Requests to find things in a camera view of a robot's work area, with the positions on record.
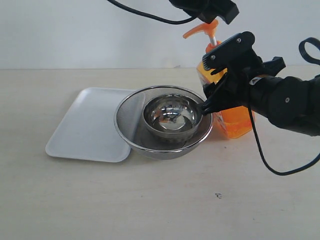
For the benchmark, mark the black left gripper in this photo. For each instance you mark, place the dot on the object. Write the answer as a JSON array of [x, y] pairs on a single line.
[[208, 10]]

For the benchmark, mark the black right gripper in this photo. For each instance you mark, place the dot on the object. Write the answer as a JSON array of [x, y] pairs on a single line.
[[250, 82]]

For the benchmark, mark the orange dish soap pump bottle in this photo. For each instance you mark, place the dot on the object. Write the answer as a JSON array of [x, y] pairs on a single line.
[[234, 122]]

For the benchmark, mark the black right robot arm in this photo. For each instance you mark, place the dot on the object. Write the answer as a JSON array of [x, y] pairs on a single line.
[[288, 103]]

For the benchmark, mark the small steel bowl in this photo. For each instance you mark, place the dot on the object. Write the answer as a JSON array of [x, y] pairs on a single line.
[[172, 116]]

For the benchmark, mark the steel mesh colander bowl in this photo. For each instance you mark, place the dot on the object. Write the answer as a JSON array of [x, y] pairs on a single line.
[[129, 123]]

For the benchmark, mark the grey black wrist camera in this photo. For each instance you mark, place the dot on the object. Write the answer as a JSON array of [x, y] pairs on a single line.
[[229, 50]]

